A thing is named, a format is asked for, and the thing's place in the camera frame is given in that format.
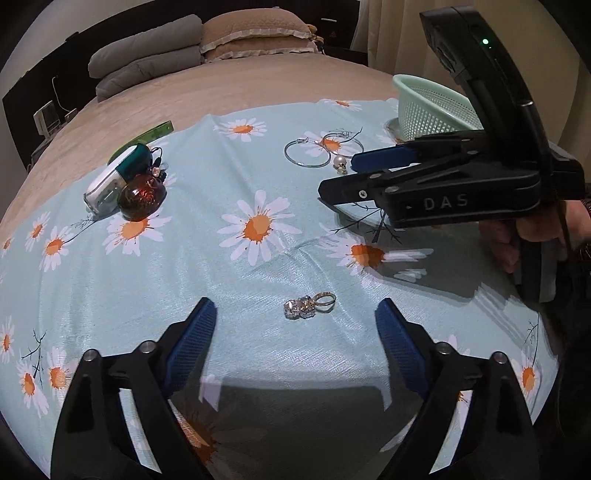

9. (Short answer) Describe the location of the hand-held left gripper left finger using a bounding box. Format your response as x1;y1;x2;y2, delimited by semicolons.
50;296;218;480

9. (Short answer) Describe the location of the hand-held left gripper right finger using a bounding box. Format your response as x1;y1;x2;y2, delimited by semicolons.
375;298;542;480

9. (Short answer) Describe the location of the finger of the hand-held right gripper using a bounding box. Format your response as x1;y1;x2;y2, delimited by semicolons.
351;130;488;172
317;162;462;209

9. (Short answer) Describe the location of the green plastic basket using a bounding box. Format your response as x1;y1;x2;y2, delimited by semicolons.
392;74;484;142

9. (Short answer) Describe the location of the crystal drop earring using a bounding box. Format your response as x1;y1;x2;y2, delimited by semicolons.
283;291;337;320

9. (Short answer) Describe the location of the person's right hand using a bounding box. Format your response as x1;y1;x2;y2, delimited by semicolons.
479;199;591;274

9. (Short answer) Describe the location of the light blue daisy print cloth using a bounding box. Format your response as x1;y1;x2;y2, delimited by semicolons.
0;98;562;480

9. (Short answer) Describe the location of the cream curtain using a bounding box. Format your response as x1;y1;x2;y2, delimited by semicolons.
350;0;591;153

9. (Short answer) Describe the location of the amber glass ball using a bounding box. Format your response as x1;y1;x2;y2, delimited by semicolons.
118;174;167;220

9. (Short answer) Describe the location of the bed with beige bedspread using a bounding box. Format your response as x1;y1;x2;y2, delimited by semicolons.
0;50;402;241

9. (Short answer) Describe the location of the beige frilled pillow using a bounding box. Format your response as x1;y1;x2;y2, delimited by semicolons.
203;37;319;64
199;8;311;51

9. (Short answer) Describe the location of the white and teal device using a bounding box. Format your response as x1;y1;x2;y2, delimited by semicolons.
83;143;153;214

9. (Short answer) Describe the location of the green ruler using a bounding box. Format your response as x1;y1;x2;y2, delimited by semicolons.
108;120;174;163

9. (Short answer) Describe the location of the grey folded blanket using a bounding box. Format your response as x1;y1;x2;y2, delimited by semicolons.
95;46;204;103
88;14;202;79

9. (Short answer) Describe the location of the white nightstand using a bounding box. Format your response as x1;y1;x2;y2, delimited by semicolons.
27;133;52;172

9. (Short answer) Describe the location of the white bedside appliance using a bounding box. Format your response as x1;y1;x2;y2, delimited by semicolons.
33;104;64;137

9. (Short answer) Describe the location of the black headboard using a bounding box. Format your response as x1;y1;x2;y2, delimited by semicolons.
2;0;361;168

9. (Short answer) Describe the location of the black cord with charm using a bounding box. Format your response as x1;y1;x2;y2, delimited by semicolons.
148;147;170;182

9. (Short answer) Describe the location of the white charging cable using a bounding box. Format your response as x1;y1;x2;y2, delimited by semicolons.
52;76;78;117

